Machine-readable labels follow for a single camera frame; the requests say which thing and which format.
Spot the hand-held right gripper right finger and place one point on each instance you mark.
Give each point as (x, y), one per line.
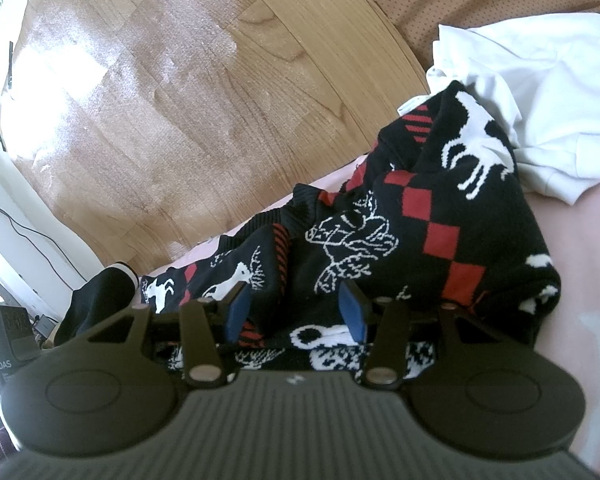
(354, 316)

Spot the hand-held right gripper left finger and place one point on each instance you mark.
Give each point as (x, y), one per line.
(237, 310)

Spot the black red deer-patterned sweater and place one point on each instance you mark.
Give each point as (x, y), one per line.
(430, 200)

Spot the black garment with white band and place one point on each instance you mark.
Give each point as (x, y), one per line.
(100, 300)

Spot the wooden headboard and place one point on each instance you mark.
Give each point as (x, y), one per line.
(180, 110)

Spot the pink printed bed sheet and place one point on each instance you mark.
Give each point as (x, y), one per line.
(580, 270)

